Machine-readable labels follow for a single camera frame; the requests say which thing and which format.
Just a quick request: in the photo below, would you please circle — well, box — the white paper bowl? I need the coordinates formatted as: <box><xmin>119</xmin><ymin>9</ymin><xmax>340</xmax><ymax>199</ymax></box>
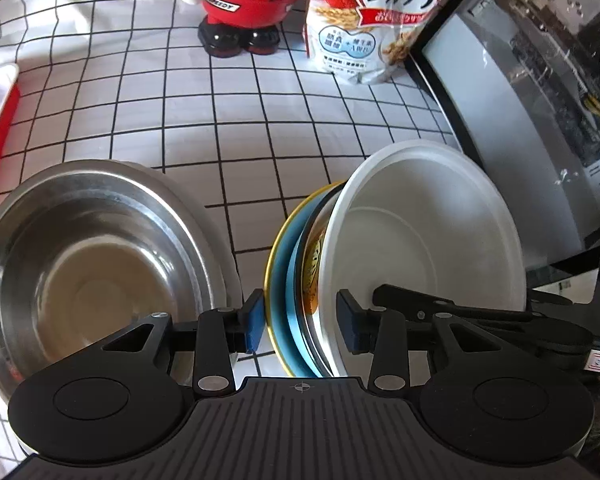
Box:
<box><xmin>313</xmin><ymin>140</ymin><xmax>527</xmax><ymax>379</ymax></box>

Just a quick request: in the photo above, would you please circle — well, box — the red Calbee cereal bag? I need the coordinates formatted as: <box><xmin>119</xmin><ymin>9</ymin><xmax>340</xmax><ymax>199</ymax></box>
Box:
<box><xmin>303</xmin><ymin>0</ymin><xmax>444</xmax><ymax>84</ymax></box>

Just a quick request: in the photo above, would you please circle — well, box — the blue enamel bowl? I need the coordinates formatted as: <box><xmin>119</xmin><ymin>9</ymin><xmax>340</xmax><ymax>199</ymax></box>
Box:
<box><xmin>286</xmin><ymin>190</ymin><xmax>341</xmax><ymax>377</ymax></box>

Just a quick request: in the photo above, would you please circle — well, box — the stainless steel bowl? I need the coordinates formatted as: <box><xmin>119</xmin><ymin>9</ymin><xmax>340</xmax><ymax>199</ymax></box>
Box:
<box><xmin>0</xmin><ymin>159</ymin><xmax>227</xmax><ymax>398</ymax></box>

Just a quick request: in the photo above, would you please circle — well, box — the white floral ceramic bowl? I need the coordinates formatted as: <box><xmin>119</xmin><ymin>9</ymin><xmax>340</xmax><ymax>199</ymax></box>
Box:
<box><xmin>126</xmin><ymin>162</ymin><xmax>242</xmax><ymax>310</ymax></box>

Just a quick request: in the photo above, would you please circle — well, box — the white yellow-rimmed bowl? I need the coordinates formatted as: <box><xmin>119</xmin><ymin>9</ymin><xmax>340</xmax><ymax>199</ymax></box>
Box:
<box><xmin>264</xmin><ymin>181</ymin><xmax>344</xmax><ymax>378</ymax></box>

